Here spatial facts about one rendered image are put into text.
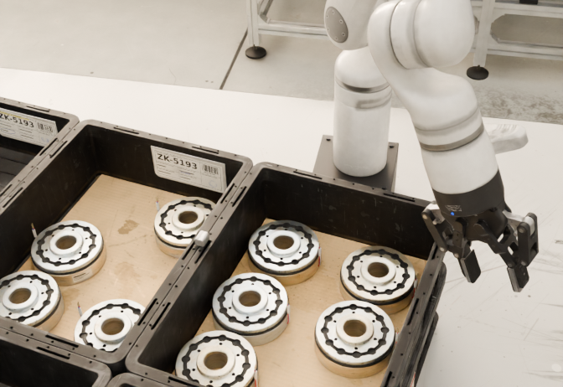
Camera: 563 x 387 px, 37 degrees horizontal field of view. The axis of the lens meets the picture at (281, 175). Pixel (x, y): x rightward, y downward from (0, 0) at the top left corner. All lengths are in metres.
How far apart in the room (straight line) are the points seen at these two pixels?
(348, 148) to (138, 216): 0.35
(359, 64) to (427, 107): 0.45
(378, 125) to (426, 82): 0.47
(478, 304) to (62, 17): 2.58
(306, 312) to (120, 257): 0.29
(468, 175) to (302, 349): 0.36
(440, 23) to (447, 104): 0.09
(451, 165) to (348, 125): 0.48
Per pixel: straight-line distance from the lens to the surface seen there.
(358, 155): 1.36
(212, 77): 3.08
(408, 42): 0.82
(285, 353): 1.10
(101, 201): 1.34
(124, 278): 1.21
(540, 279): 1.41
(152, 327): 1.02
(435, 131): 0.86
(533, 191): 1.56
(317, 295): 1.16
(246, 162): 1.22
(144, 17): 3.50
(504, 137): 0.93
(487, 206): 0.91
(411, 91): 0.86
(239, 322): 1.10
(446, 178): 0.89
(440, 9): 0.81
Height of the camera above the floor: 1.71
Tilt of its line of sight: 41 degrees down
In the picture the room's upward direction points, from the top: 2 degrees counter-clockwise
